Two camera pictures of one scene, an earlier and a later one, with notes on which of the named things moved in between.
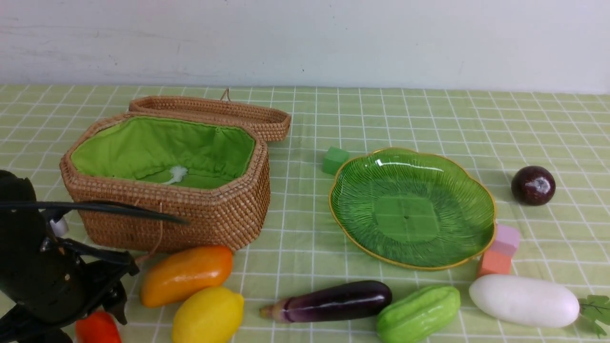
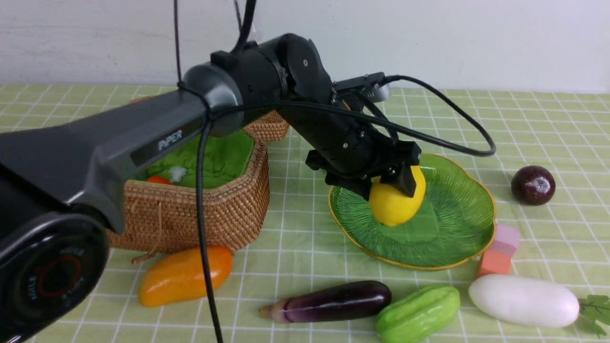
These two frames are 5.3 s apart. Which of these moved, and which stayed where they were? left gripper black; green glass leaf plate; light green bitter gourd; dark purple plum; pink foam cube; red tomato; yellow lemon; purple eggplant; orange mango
Moved: red tomato; left gripper black; yellow lemon
Stayed: light green bitter gourd; green glass leaf plate; purple eggplant; dark purple plum; orange mango; pink foam cube
